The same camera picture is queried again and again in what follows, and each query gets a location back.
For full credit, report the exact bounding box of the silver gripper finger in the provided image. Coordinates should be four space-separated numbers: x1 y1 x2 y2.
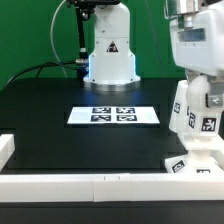
207 75 224 108
185 69 200 82

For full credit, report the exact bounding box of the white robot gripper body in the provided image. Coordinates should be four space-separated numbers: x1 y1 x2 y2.
164 0 224 76

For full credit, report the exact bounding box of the white lamp bulb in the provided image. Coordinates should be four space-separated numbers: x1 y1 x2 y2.
186 75 224 138

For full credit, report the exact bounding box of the white lamp shade cone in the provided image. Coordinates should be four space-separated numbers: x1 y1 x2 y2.
169 80 188 135

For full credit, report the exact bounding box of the white lamp base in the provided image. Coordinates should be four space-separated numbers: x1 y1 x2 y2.
165 134 224 174

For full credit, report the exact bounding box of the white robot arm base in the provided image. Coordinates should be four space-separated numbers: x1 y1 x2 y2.
83 3 141 91

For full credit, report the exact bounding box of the white marker sheet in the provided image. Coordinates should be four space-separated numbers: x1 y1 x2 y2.
67 106 160 125

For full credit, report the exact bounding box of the black cable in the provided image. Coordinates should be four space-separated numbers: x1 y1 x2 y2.
5 61 89 87

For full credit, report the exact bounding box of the grey cable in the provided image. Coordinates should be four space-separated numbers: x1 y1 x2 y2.
49 0 69 79

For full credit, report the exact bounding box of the white front rail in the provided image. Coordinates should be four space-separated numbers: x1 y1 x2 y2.
0 174 224 203

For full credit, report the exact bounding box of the white rail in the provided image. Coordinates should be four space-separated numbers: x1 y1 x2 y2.
0 134 15 171
0 174 224 203

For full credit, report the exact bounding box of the white left rail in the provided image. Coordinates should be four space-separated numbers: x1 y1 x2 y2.
0 134 15 171

